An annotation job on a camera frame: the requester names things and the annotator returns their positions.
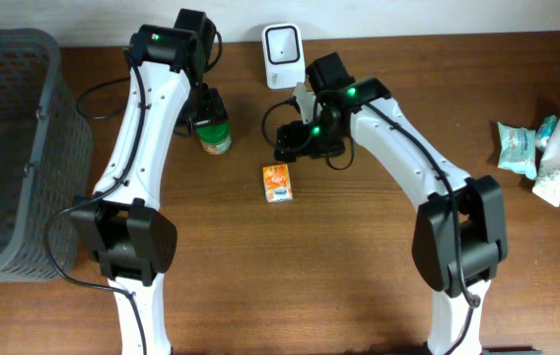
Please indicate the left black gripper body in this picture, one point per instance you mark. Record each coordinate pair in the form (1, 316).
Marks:
(202, 105)

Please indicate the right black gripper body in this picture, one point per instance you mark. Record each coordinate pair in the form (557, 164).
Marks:
(317, 140)

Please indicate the green round item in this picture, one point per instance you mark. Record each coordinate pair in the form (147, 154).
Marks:
(215, 139)

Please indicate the orange tissue pack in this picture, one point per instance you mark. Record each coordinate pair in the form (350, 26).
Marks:
(277, 183)

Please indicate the teal wet wipes pack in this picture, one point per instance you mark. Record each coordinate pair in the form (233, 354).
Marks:
(517, 150)

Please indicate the small teal tissue pack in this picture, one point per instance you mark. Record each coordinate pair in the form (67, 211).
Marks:
(545, 131)

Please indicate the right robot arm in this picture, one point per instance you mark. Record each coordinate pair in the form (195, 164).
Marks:
(460, 233)

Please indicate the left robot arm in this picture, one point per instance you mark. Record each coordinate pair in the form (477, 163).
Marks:
(122, 226)

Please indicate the white barcode scanner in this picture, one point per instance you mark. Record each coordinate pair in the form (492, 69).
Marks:
(283, 56)

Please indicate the grey plastic mesh basket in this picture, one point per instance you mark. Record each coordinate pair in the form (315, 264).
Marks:
(45, 150)

